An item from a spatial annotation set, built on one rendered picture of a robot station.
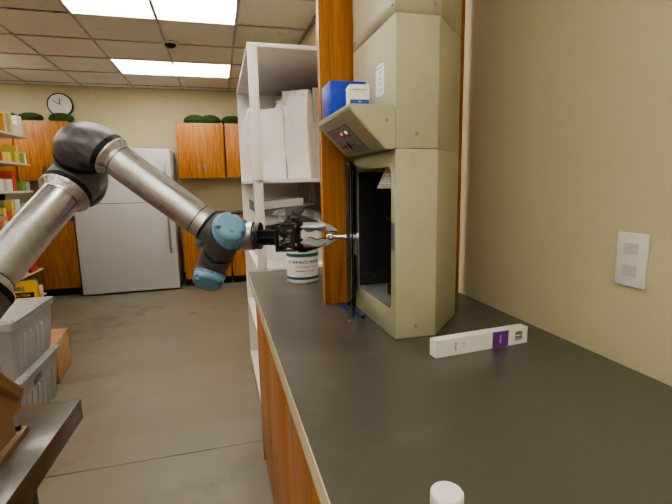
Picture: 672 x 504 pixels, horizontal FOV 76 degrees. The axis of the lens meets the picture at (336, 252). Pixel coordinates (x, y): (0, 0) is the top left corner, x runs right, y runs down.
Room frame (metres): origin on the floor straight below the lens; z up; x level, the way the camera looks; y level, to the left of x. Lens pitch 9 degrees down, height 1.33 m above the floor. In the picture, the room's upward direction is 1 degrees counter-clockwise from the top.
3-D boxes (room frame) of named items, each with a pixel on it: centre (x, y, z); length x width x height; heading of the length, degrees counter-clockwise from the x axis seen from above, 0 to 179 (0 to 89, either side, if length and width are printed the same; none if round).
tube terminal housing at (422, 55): (1.22, -0.22, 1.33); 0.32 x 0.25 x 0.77; 15
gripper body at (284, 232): (1.12, 0.15, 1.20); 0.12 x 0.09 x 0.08; 85
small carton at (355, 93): (1.12, -0.06, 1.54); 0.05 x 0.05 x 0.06; 9
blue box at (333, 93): (1.24, -0.03, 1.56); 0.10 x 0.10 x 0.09; 15
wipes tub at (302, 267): (1.74, 0.14, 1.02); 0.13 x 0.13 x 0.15
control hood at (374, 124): (1.17, -0.05, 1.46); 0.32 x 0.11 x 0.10; 15
